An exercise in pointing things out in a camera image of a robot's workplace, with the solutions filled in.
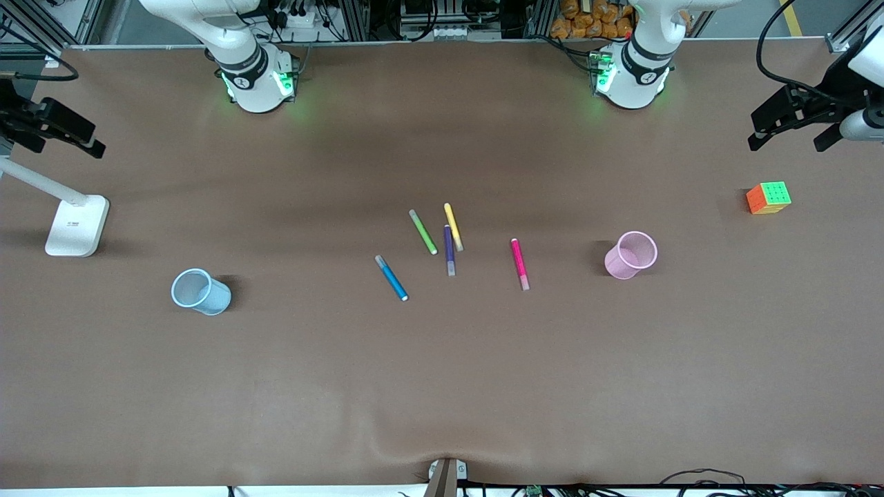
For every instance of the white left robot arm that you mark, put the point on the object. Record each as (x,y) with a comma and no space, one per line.
(635,76)

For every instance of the purple marker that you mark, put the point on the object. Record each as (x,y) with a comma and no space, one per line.
(449,252)

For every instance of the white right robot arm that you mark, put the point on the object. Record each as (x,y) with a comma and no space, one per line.
(248,76)

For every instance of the green marker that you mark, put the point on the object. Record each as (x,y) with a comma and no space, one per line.
(423,232)

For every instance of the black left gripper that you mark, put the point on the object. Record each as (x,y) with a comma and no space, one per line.
(831,91)

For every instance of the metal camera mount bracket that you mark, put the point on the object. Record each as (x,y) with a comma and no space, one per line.
(445,476)

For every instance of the white lamp stand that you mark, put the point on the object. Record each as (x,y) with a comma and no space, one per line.
(76,228)

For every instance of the colourful puzzle cube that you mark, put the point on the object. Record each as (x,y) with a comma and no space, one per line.
(768,199)

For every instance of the yellow marker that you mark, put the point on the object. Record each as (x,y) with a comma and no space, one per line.
(453,226)

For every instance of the aluminium frame post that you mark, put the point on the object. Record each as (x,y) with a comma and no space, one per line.
(853,31)

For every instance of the white power strip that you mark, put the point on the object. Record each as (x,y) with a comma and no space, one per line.
(438,32)

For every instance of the pink plastic cup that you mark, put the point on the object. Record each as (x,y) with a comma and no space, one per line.
(618,264)

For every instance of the orange snack bags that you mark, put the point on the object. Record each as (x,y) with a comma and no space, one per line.
(587,24)

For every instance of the blue marker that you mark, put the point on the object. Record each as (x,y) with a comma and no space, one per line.
(391,278)

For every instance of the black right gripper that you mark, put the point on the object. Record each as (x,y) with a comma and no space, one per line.
(15,114)

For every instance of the pink marker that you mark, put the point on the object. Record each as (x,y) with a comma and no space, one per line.
(519,264)

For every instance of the blue plastic cup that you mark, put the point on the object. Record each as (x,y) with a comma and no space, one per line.
(215,297)

